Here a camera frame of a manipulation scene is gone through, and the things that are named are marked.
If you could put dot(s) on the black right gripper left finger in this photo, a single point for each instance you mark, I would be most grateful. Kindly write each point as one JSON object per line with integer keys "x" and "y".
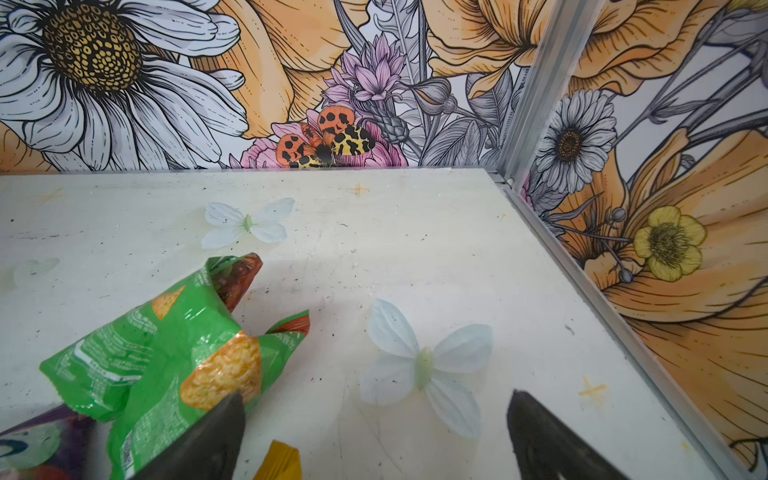
{"x": 207, "y": 451}

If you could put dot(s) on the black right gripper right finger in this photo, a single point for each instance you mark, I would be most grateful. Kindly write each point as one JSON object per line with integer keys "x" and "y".
{"x": 546, "y": 448}

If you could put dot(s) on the purple pink snack bag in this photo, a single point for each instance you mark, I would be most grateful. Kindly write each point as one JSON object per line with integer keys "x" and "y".
{"x": 50, "y": 446}

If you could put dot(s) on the yellow snack bag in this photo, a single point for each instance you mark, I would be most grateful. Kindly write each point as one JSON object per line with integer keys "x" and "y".
{"x": 282, "y": 462}

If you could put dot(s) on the green snack bag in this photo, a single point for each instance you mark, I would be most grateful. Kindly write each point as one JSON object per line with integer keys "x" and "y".
{"x": 156, "y": 371}

